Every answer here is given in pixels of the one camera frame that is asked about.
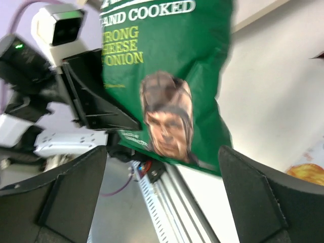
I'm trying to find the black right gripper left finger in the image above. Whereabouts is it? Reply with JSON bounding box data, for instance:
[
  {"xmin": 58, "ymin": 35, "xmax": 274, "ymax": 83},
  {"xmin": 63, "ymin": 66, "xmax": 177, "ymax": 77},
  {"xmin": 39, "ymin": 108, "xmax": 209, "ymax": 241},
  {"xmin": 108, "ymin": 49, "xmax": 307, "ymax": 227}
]
[{"xmin": 1, "ymin": 146, "xmax": 107, "ymax": 243}]

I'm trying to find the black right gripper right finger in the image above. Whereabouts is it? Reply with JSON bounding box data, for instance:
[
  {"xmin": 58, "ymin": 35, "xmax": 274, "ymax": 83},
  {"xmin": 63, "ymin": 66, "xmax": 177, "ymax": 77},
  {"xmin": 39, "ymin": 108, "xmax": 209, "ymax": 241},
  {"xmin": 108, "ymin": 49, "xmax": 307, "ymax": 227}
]
[{"xmin": 218, "ymin": 146, "xmax": 323, "ymax": 242}]

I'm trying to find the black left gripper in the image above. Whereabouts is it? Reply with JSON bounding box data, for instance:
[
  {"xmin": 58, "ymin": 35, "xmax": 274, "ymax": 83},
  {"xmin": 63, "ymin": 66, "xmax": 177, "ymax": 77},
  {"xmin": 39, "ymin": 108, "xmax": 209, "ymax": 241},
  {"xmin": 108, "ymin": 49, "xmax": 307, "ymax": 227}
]
[{"xmin": 1, "ymin": 34, "xmax": 141, "ymax": 131}]

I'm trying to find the brown Chuba barbecue chips bag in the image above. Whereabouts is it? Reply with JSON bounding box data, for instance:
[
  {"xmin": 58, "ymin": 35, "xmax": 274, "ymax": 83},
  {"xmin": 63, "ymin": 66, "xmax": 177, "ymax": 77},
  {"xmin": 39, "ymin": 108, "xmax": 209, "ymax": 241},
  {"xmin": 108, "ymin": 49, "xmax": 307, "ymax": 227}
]
[{"xmin": 286, "ymin": 141, "xmax": 324, "ymax": 187}]

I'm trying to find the green Real hand cooked bag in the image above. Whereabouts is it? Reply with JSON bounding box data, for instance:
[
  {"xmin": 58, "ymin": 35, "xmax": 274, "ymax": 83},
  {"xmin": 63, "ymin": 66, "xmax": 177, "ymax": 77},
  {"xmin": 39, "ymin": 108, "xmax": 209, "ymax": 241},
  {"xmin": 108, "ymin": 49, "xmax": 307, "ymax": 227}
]
[{"xmin": 100, "ymin": 0, "xmax": 233, "ymax": 176}]

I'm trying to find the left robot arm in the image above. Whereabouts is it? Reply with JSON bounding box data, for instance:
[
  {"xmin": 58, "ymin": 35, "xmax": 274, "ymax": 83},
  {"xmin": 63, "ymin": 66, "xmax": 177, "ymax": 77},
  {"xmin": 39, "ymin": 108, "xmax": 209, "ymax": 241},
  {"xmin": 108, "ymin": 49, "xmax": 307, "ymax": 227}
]
[{"xmin": 1, "ymin": 34, "xmax": 141, "ymax": 170}]

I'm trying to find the white two-tier wooden shelf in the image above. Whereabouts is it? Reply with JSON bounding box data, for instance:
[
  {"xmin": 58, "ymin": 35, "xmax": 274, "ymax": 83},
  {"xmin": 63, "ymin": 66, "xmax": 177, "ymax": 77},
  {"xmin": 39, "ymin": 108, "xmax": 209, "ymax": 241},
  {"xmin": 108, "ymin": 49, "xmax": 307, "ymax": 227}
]
[{"xmin": 232, "ymin": 0, "xmax": 289, "ymax": 33}]

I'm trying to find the white slotted cable duct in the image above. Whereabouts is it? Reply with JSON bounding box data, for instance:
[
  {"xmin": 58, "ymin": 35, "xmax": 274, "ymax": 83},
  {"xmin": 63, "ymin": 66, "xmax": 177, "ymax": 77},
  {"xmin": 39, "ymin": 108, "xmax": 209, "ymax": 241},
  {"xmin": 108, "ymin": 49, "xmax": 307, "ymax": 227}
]
[{"xmin": 131, "ymin": 161, "xmax": 182, "ymax": 243}]

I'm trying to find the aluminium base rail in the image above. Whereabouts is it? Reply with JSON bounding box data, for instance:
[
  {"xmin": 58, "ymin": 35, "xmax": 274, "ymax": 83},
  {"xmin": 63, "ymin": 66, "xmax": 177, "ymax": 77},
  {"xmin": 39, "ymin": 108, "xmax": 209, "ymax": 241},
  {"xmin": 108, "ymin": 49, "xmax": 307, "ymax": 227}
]
[{"xmin": 151, "ymin": 161, "xmax": 221, "ymax": 243}]

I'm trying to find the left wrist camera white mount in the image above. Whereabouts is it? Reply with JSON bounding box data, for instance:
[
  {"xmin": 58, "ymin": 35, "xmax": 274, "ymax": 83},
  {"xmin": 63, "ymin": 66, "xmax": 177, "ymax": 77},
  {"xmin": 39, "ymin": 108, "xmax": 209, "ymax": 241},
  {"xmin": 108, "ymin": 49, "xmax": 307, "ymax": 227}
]
[{"xmin": 31, "ymin": 4, "xmax": 88, "ymax": 74}]

